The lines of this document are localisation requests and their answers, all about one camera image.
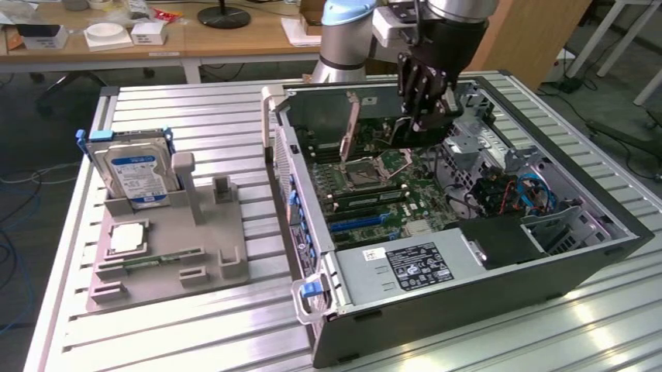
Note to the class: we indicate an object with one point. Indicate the white paper stack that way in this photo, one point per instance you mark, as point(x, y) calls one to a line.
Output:
point(299, 35)

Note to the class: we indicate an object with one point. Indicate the blue expansion slot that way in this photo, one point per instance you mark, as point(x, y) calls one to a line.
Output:
point(362, 222)

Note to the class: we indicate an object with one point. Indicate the black chair base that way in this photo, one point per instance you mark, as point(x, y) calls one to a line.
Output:
point(56, 91)

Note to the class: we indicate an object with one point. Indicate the white round holder block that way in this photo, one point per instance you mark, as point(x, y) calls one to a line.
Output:
point(107, 36)

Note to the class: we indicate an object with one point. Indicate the black power adapter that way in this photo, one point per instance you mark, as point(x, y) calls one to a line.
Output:
point(569, 85)

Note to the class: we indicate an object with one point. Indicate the grey metal disk bay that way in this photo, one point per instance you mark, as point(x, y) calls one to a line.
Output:
point(563, 228)

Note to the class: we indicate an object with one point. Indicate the metal socket cover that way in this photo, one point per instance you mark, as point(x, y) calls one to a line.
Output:
point(396, 160)

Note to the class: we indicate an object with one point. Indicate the grey cup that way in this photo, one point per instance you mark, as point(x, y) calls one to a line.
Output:
point(76, 4)

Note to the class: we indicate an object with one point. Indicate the wooden desk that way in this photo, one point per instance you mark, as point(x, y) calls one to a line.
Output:
point(51, 52)

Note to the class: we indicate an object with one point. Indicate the red packet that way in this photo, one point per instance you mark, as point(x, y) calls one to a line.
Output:
point(168, 17)

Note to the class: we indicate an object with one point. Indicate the CPU socket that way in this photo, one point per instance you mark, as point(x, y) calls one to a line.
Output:
point(362, 176)

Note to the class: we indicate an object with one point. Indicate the black floor stand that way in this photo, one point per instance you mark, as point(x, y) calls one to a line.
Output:
point(630, 135)

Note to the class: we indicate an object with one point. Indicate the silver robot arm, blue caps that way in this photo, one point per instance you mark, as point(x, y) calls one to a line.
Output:
point(340, 42)

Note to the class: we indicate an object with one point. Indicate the grey power supply unit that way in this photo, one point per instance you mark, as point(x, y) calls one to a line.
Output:
point(414, 267)

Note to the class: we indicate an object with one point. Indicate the cardboard box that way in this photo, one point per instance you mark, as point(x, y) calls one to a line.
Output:
point(310, 11)

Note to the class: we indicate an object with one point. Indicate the silver CPU chip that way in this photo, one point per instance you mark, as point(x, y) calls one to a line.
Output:
point(127, 237)

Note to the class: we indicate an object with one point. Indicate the open black PC case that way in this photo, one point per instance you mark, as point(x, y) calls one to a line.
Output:
point(464, 310)

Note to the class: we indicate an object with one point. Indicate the graphics card with metal bracket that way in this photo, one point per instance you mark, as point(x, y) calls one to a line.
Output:
point(375, 133)

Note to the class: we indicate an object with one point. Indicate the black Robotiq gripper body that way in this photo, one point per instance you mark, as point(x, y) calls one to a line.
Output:
point(450, 46)

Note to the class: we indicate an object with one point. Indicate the loose green RAM stick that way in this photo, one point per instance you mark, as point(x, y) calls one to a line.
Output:
point(155, 259)

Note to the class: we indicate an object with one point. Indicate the white box with black top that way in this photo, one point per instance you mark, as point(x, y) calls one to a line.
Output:
point(41, 36)

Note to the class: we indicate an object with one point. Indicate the perforated metal disk bay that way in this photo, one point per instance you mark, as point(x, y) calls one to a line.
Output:
point(464, 151)

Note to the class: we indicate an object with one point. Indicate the white table frame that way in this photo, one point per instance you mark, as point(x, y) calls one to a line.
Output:
point(589, 46)

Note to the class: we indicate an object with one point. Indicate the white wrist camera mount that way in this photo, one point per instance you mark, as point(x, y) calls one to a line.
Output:
point(390, 25)

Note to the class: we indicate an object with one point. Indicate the green motherboard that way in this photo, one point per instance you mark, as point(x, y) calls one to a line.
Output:
point(414, 193)

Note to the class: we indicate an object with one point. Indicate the small white labelled box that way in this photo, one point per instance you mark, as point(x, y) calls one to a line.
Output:
point(148, 34)

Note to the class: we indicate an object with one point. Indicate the grey parts rack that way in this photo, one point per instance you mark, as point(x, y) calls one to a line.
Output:
point(171, 240)

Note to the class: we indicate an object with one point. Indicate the hard disk with blue bracket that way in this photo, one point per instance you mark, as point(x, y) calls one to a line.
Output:
point(133, 174)

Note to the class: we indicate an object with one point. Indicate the green RAM stick in motherboard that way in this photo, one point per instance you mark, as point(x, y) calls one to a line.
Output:
point(370, 198)

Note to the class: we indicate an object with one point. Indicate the black round lamp base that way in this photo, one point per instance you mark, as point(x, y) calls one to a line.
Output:
point(224, 18)

